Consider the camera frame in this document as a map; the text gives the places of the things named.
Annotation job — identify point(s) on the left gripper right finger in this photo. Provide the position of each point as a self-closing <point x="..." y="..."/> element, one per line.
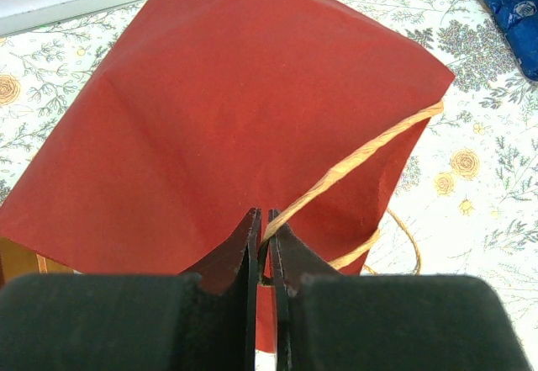
<point x="326" y="320"/>

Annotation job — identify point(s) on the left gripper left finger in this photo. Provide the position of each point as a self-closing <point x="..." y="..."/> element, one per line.
<point x="201" y="319"/>

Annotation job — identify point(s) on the red paper bag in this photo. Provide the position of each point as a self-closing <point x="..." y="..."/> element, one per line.
<point x="203" y="110"/>

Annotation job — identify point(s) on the blue chips bag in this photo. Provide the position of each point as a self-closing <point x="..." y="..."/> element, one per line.
<point x="517" y="20"/>

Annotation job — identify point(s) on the orange wooden tray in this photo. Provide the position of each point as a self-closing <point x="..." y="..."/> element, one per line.
<point x="17" y="260"/>

